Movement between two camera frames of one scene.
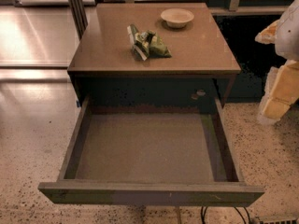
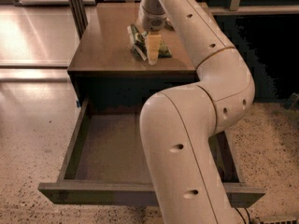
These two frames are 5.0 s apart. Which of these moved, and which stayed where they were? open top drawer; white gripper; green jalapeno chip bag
Moved: white gripper
Stayed: open top drawer; green jalapeno chip bag
